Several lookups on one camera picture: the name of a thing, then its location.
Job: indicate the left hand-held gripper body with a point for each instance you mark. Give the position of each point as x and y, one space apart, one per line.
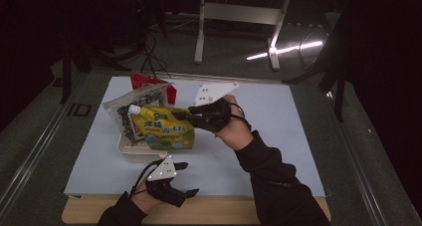
164 171

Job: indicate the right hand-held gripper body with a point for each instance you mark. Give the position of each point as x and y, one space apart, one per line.
212 116

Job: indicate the yellow spouted sauce pouch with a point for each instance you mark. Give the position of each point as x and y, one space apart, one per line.
166 129

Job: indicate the white divided plastic container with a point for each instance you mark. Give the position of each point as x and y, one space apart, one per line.
139 154

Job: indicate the red seasoning packet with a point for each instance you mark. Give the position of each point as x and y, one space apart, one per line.
139 80

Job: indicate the clear dried seaweed packet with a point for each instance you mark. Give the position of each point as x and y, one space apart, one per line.
122 114

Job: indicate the person's right hand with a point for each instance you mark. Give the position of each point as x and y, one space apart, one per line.
237 133

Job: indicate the person's left hand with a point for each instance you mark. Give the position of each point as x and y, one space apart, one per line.
144 199

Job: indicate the black metal stand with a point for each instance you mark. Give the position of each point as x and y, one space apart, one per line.
66 73

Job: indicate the black chair legs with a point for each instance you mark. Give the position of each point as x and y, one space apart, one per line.
338 86

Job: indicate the white metal desk frame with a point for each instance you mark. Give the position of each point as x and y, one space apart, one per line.
239 13

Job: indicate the metal floor rail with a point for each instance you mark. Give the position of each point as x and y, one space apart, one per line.
33 153
358 159

